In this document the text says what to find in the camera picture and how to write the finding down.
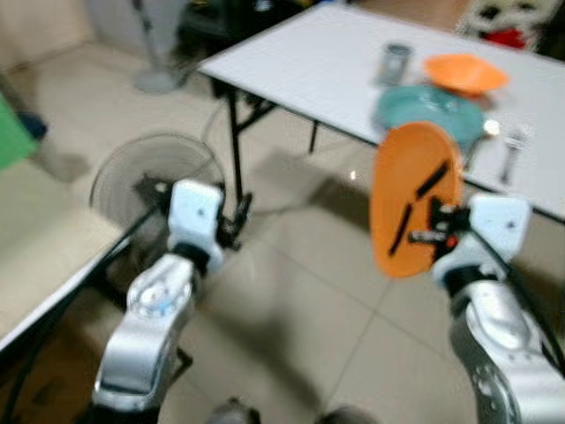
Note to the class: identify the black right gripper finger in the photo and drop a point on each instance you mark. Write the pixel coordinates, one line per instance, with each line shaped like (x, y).
(433, 181)
(402, 230)

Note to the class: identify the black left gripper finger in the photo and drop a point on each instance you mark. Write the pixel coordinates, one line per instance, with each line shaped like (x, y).
(244, 208)

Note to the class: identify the orange plate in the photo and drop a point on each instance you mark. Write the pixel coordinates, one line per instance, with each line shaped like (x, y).
(415, 150)

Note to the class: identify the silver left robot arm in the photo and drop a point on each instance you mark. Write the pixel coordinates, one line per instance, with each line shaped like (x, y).
(146, 327)

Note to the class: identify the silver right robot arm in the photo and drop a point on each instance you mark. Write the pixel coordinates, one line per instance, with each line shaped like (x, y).
(499, 344)

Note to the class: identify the black table leg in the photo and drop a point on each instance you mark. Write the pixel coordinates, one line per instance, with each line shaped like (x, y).
(236, 141)

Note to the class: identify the teal plate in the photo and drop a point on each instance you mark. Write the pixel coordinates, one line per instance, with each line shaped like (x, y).
(428, 110)

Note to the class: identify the silver spoon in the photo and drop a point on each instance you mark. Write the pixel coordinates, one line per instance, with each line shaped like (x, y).
(490, 129)

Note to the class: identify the silver fork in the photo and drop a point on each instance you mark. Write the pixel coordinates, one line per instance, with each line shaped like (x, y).
(512, 155)

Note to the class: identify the black floor fan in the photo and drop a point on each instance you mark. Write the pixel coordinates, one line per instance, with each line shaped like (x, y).
(132, 177)

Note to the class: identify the orange plastic bowl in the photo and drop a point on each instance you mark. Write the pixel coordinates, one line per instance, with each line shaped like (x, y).
(463, 72)

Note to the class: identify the grey cup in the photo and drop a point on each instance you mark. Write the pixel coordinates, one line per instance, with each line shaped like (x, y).
(395, 64)

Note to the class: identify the red item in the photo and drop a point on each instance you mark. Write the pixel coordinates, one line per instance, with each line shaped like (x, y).
(506, 38)

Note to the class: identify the white storage rack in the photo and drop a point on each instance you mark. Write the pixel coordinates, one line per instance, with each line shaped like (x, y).
(516, 13)

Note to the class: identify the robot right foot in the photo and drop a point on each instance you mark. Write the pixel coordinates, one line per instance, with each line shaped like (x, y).
(349, 417)

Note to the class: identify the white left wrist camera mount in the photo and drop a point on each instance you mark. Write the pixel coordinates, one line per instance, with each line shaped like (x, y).
(194, 221)

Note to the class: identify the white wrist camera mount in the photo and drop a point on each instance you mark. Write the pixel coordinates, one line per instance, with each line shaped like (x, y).
(194, 221)
(500, 225)

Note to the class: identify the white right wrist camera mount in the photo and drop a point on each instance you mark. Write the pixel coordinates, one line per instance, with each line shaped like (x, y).
(500, 225)

